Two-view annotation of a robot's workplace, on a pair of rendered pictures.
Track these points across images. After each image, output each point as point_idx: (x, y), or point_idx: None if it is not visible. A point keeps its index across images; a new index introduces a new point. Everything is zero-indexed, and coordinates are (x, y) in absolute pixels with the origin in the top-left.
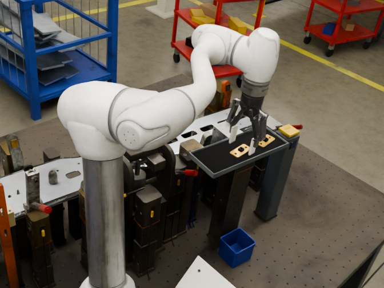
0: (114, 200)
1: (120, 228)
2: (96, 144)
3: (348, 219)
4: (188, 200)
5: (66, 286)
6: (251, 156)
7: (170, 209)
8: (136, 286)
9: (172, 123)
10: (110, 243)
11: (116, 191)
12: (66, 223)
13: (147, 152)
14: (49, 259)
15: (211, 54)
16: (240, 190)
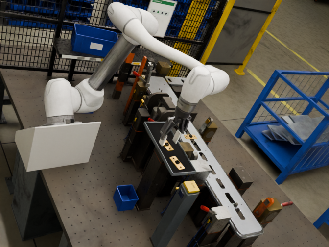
0: (111, 50)
1: (105, 63)
2: None
3: None
4: None
5: (123, 129)
6: (160, 147)
7: (152, 154)
8: (114, 151)
9: (114, 12)
10: (100, 63)
11: (114, 47)
12: None
13: (166, 104)
14: (130, 110)
15: (194, 67)
16: (152, 171)
